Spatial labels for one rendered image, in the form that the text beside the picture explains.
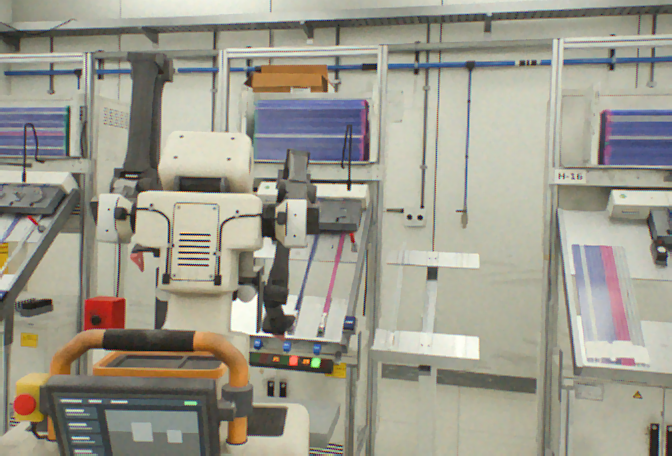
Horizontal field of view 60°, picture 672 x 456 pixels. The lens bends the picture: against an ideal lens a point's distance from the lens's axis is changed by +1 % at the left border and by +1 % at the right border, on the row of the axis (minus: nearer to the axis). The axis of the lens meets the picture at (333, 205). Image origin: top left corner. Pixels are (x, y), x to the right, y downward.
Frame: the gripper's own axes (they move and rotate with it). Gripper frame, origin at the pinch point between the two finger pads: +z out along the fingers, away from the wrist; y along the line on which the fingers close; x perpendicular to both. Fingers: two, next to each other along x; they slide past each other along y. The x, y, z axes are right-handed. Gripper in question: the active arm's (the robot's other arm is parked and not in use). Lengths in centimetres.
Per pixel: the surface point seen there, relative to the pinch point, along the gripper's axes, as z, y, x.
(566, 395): 18, -92, 2
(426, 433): 40, -48, 8
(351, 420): 29.2, -22.2, 12.1
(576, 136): -8, -105, -105
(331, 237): 7, -6, -55
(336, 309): 8.5, -14.0, -19.7
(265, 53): -44, 30, -120
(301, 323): 8.6, -2.0, -12.5
